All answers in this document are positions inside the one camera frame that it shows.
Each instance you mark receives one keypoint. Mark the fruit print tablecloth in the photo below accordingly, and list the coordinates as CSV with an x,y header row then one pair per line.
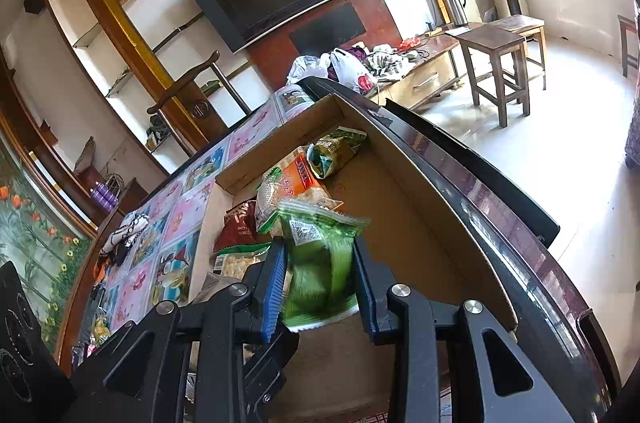
x,y
200,198

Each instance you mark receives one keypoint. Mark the plaid cloth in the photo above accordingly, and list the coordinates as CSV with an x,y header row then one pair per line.
x,y
387,62

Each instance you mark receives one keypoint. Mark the low wooden television stand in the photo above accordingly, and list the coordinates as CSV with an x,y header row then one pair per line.
x,y
425,78

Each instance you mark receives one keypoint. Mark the orange label cracker packet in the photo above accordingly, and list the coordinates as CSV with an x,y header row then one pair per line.
x,y
295,183

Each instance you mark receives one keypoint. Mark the dark red snack packet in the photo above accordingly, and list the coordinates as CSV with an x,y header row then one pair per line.
x,y
240,223

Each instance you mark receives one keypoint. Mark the dark wooden stool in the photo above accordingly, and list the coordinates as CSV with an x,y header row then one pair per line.
x,y
490,40

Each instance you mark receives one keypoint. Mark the yellow green label cracker packet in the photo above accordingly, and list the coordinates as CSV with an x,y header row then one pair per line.
x,y
235,260

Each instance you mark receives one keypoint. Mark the red print plastic bag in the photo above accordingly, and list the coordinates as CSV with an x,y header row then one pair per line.
x,y
352,70

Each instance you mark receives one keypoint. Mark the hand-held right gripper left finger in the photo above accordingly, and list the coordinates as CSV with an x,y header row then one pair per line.
x,y
275,298

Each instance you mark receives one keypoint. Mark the floral wall poster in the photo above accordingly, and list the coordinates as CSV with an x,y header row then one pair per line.
x,y
30,248

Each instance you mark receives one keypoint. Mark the black rectangular wall panel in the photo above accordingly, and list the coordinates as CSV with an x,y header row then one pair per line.
x,y
327,30

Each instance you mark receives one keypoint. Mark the large green snack packet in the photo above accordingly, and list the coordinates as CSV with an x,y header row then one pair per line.
x,y
320,273

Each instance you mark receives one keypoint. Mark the purple bottle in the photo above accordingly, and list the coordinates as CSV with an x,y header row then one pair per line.
x,y
110,195
98,198

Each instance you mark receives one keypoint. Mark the steel kettle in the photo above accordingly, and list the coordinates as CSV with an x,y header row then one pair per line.
x,y
454,8

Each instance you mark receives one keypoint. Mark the dark green bag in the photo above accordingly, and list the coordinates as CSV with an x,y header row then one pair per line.
x,y
157,133

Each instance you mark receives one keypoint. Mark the wooden chair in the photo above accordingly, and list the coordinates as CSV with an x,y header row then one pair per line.
x,y
200,108

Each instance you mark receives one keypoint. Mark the orange black cloth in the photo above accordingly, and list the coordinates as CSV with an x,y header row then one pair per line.
x,y
107,273

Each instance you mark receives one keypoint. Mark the small green snack packet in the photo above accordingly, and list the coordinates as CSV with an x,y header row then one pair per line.
x,y
330,150

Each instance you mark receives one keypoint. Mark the yellow snack packet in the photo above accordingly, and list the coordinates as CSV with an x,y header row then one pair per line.
x,y
100,330

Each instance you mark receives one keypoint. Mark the white plastic bag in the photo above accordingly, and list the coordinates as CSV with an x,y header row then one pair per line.
x,y
305,68

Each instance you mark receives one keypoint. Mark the wooden side cabinet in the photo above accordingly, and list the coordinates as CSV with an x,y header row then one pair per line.
x,y
134,198

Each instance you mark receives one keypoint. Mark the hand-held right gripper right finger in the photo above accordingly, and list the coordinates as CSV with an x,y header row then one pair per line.
x,y
365,300

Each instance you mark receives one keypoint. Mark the purple cloth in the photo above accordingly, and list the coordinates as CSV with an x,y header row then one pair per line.
x,y
357,52

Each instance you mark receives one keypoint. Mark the cardboard box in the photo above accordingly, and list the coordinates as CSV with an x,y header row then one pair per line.
x,y
400,213

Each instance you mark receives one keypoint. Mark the light wooden stool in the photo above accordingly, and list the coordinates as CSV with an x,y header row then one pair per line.
x,y
525,23

